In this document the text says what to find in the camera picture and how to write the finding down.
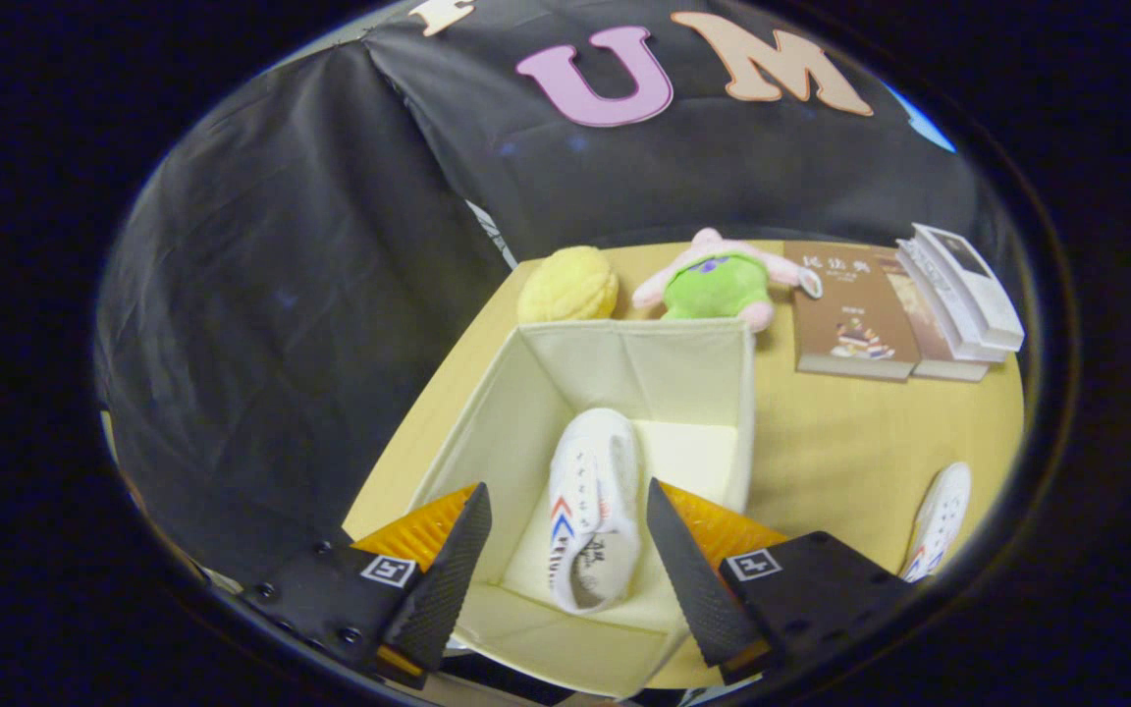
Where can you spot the green and pink plush toy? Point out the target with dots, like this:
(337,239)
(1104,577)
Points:
(718,285)

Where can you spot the plain brown book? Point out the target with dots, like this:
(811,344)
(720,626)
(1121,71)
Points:
(921,334)

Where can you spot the yellow plush toy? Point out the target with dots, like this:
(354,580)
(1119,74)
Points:
(565,285)

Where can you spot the beige fabric storage box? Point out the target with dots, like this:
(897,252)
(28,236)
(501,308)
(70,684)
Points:
(664,373)

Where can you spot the white canvas shoe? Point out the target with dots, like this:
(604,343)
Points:
(590,462)
(943,511)

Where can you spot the white patterned book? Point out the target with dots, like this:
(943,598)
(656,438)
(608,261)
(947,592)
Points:
(958,334)

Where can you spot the white book with dark photo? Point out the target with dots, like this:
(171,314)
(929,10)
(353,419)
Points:
(978,290)

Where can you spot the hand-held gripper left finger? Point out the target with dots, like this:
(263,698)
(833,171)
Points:
(448,579)

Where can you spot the brown book with illustrated cover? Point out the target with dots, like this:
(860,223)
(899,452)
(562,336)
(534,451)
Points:
(840,304)

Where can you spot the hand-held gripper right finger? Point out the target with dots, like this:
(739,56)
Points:
(688,579)

